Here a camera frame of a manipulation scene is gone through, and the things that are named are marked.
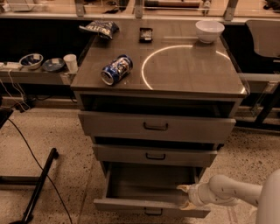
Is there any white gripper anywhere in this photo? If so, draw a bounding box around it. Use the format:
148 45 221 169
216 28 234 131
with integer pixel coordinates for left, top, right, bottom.
177 183 213 211

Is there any grey bottom drawer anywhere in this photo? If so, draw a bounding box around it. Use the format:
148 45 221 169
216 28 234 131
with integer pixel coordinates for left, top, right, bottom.
94 163 210 218

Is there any grey drawer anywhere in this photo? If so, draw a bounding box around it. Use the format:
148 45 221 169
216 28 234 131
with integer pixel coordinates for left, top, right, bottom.
94 163 210 218
78 111 235 144
93 144 217 167

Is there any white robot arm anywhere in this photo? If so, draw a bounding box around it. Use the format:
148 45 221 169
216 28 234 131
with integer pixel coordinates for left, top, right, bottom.
177 170 280 224

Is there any grey middle drawer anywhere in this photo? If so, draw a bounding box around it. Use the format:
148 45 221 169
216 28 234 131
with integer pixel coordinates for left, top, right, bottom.
93 144 217 167

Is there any grey drawer cabinet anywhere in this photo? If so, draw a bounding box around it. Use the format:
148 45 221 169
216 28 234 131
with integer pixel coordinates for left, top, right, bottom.
70 18 248 182

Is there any grey top drawer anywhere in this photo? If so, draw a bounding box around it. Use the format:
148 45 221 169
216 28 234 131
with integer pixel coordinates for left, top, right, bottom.
78 111 235 144

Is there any blue soda can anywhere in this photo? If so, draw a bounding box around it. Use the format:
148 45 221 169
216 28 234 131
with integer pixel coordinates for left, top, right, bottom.
101 54 133 86

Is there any black stand leg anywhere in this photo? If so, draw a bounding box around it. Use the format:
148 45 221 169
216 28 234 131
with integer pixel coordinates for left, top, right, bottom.
9 148 59 224

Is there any small black tray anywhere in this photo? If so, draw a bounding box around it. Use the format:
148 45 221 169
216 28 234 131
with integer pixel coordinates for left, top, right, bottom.
139 27 152 43

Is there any white paper cup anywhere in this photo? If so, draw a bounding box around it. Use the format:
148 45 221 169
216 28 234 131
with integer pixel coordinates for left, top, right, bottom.
63 54 78 73

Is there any grey chair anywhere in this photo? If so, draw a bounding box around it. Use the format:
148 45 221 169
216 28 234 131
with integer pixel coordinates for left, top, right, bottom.
246 20 280 58

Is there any blue chip bag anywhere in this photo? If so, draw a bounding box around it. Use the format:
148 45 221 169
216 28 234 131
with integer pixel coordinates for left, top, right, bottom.
79 20 119 39

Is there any dark blue plate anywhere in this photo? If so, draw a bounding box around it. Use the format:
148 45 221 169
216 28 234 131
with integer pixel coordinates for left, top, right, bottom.
42 58 65 72

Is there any grey side shelf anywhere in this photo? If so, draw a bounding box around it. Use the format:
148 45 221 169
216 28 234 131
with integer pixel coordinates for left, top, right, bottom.
0 68 76 85

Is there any white power strip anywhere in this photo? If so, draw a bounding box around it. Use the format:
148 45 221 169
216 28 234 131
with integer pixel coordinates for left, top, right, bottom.
0 62 22 70

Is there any black floor cable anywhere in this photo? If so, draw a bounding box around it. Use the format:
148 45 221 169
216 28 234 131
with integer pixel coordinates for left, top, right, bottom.
5 116 73 224

